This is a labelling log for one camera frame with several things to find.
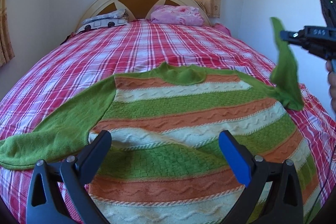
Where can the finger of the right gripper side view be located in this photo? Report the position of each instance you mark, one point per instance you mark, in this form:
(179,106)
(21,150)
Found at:
(294,38)

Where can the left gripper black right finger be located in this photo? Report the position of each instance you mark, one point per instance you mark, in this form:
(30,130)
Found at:
(284,203)

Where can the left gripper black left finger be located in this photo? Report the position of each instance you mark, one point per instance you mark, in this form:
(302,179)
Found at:
(45,203)

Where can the green orange striped knit sweater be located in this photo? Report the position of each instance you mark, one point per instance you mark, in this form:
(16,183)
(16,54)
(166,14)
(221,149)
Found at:
(168,139)

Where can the person's right hand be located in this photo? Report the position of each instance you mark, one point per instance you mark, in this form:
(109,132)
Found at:
(332,84)

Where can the pink cloth beside bed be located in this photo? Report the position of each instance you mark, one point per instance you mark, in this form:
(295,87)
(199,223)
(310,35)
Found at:
(222,28)

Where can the pink floral pillow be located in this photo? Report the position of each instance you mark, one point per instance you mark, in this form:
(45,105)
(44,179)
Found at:
(179,15)

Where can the red plaid bed sheet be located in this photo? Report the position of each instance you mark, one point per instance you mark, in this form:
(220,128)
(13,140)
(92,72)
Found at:
(147,45)

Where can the beige left window curtain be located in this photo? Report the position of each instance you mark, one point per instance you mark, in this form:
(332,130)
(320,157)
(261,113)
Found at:
(6,50)

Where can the grey white patterned pillow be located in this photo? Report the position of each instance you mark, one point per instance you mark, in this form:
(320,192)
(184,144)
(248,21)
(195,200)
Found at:
(111,19)

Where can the cream arched wooden headboard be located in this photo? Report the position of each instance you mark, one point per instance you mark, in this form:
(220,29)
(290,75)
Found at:
(136,9)

